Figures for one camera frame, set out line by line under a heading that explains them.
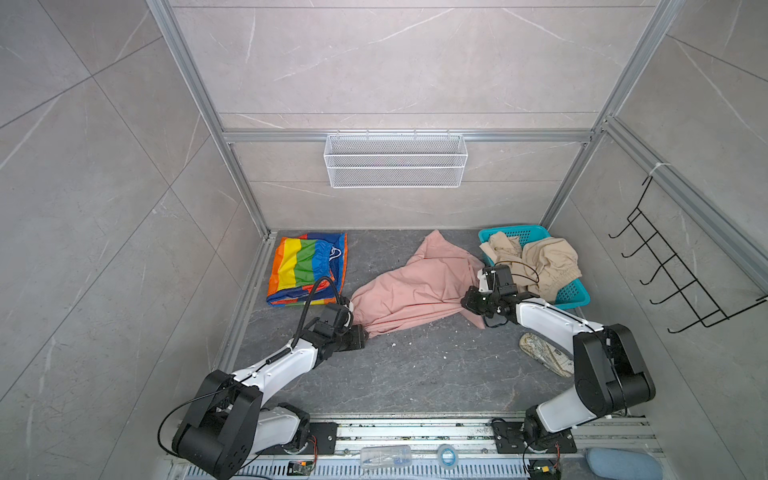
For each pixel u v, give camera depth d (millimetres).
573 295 935
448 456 715
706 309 586
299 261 1068
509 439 729
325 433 736
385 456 702
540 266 991
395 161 1005
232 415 409
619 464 684
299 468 704
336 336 714
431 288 983
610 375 444
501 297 712
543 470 700
